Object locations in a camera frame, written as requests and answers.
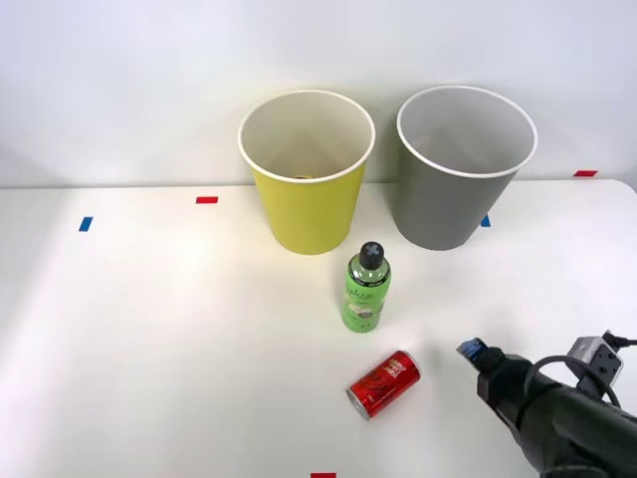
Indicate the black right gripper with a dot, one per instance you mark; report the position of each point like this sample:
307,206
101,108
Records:
502,388

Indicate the red drink can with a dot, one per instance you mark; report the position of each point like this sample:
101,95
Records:
383,383

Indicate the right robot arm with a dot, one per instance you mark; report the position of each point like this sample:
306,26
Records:
572,428

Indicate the green plastic bottle black cap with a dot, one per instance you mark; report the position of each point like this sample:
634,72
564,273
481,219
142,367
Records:
363,299

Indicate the grey plastic waste bin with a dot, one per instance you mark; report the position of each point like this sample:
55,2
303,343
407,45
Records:
443,204

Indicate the yellow-green plastic waste bin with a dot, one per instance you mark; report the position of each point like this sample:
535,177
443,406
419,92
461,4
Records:
308,214

